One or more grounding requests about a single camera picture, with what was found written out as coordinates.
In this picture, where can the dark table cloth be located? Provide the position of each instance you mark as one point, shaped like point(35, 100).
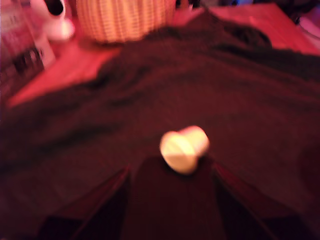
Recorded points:
point(175, 87)

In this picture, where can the wicker basket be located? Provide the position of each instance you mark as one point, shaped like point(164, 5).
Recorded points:
point(125, 20)

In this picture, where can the small white round camera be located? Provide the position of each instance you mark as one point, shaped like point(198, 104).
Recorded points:
point(60, 30)

